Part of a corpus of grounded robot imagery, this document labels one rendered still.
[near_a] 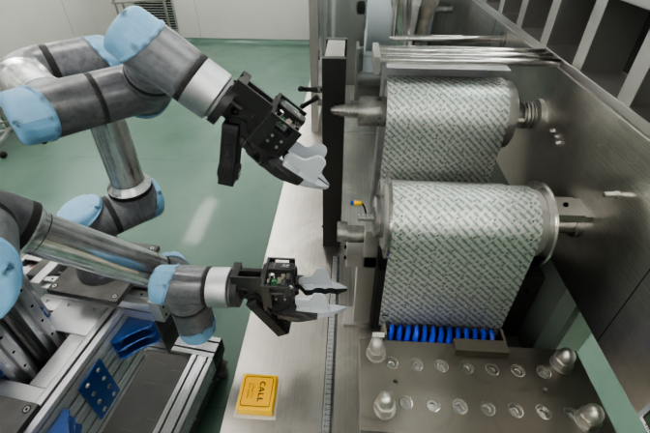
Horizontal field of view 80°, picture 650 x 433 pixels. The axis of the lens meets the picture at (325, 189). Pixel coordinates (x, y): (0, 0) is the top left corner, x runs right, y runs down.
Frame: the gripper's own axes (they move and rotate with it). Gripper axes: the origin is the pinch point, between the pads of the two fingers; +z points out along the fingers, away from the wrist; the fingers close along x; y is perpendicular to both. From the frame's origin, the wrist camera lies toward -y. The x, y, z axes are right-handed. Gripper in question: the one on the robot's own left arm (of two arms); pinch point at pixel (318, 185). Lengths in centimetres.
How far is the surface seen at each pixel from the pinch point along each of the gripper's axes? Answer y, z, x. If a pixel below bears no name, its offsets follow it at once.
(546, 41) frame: 40, 26, 35
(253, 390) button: -38.5, 16.5, -14.3
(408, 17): 22, 9, 68
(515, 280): 10.1, 36.2, -4.6
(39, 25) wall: -274, -216, 383
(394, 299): -7.9, 25.1, -4.6
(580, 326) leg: 5, 78, 9
